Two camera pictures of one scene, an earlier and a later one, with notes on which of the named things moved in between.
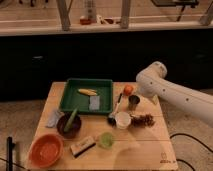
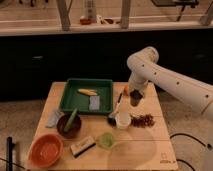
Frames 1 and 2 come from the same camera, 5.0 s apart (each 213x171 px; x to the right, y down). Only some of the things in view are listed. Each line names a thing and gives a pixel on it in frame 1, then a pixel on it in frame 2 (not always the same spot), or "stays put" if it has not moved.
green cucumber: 71,119 stays put
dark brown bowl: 75,126 stays put
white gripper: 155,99 -> 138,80
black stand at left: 9,153 stays put
